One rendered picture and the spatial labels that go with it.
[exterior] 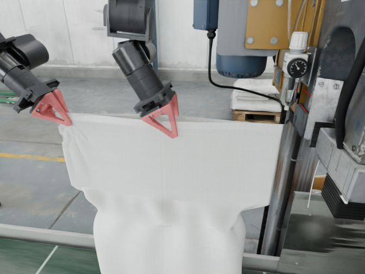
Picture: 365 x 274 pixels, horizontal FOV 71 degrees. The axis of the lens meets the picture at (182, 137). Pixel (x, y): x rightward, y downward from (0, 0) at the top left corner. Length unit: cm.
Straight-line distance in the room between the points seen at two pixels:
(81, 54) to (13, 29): 160
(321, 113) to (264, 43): 24
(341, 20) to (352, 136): 19
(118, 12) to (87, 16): 566
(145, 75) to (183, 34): 507
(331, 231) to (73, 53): 604
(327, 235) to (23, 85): 99
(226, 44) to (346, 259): 84
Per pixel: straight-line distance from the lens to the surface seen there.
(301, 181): 103
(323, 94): 57
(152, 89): 50
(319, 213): 97
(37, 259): 125
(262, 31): 71
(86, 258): 118
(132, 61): 50
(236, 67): 75
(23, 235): 137
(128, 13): 50
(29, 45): 70
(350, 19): 48
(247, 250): 166
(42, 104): 64
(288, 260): 110
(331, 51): 57
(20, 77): 64
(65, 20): 641
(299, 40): 55
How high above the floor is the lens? 124
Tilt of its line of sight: 25 degrees down
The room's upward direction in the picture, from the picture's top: straight up
